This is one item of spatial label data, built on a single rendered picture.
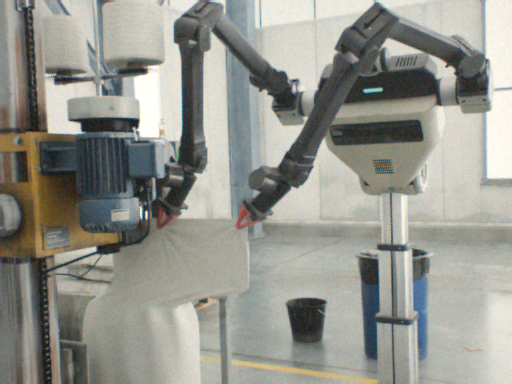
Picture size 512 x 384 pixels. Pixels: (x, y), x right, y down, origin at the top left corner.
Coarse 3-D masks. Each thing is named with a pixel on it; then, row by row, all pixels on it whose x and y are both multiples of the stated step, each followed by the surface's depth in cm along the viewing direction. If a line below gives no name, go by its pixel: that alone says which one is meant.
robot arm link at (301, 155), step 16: (336, 48) 151; (368, 48) 143; (336, 64) 150; (352, 64) 147; (368, 64) 146; (336, 80) 151; (352, 80) 151; (320, 96) 155; (336, 96) 153; (320, 112) 155; (336, 112) 157; (304, 128) 160; (320, 128) 158; (304, 144) 161; (320, 144) 163; (288, 160) 166; (304, 160) 162
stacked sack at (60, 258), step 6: (72, 252) 475; (78, 252) 475; (84, 252) 472; (90, 252) 473; (60, 258) 474; (66, 258) 472; (72, 258) 469; (84, 258) 463; (90, 258) 464; (72, 264) 466; (78, 264) 460; (84, 264) 461; (90, 264) 465
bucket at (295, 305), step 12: (300, 300) 443; (312, 300) 442; (324, 300) 434; (288, 312) 426; (300, 312) 417; (312, 312) 416; (324, 312) 424; (300, 324) 419; (312, 324) 418; (300, 336) 421; (312, 336) 420
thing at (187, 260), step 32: (160, 224) 189; (192, 224) 184; (224, 224) 179; (128, 256) 195; (160, 256) 190; (192, 256) 185; (224, 256) 180; (128, 288) 194; (160, 288) 190; (192, 288) 185; (224, 288) 180; (96, 320) 194; (128, 320) 188; (160, 320) 185; (192, 320) 190; (96, 352) 194; (128, 352) 188; (160, 352) 184; (192, 352) 188
